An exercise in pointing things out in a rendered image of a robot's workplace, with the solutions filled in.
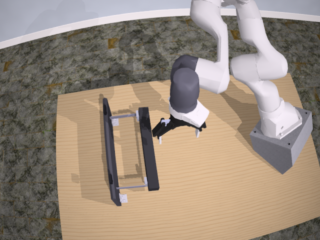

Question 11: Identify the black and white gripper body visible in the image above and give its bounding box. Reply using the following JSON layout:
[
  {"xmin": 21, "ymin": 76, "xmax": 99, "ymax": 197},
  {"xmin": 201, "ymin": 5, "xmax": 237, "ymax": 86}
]
[{"xmin": 169, "ymin": 114, "xmax": 189, "ymax": 126}]

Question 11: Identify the black rectangular bar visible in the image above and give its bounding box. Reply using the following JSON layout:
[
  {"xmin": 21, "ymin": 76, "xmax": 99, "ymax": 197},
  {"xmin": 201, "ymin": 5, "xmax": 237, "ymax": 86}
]
[{"xmin": 138, "ymin": 107, "xmax": 160, "ymax": 191}]

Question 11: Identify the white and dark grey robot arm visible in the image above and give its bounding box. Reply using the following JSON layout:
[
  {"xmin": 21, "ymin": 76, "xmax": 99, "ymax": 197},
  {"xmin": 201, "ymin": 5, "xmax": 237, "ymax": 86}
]
[{"xmin": 168, "ymin": 0, "xmax": 302, "ymax": 140}]

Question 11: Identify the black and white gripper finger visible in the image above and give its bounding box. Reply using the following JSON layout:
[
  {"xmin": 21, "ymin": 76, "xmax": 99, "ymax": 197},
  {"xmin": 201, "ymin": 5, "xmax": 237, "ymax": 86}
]
[
  {"xmin": 152, "ymin": 118, "xmax": 179, "ymax": 144},
  {"xmin": 186, "ymin": 122, "xmax": 207, "ymax": 138}
]

